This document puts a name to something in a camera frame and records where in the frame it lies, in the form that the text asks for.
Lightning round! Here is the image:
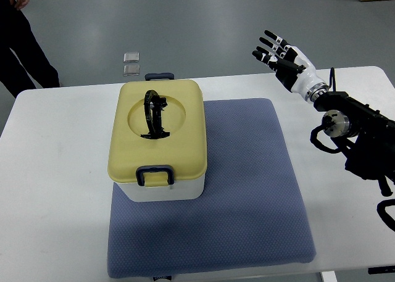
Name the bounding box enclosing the white storage box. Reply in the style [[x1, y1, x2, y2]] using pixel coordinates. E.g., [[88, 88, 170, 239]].
[[116, 173, 206, 202]]

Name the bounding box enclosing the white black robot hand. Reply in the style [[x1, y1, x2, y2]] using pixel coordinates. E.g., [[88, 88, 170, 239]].
[[252, 30, 330, 103]]

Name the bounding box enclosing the black table control panel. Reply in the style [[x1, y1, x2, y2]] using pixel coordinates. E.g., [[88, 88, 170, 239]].
[[368, 265, 395, 275]]

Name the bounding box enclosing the silver floor plate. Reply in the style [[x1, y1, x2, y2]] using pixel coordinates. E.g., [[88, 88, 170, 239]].
[[123, 52, 139, 63], [123, 64, 140, 76]]

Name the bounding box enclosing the black label under mat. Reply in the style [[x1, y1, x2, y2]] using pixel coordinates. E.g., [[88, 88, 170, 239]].
[[152, 275, 172, 281]]

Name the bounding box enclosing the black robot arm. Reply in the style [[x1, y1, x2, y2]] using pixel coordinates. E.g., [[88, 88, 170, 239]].
[[310, 68, 394, 230]]

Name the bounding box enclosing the yellow box lid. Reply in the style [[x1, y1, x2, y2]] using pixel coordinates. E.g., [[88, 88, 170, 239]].
[[107, 80, 207, 187]]

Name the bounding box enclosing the upper silver floor plate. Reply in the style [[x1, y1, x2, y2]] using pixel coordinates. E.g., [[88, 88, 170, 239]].
[[123, 52, 139, 63]]

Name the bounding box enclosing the blue padded mat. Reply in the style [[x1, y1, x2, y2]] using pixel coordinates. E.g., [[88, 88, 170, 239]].
[[107, 98, 316, 278]]

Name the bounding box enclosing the person in black clothes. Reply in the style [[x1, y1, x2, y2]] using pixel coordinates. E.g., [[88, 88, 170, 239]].
[[1, 0, 60, 97]]

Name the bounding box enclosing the lower silver floor plate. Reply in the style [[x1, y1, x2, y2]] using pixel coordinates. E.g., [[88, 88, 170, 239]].
[[123, 64, 140, 76]]

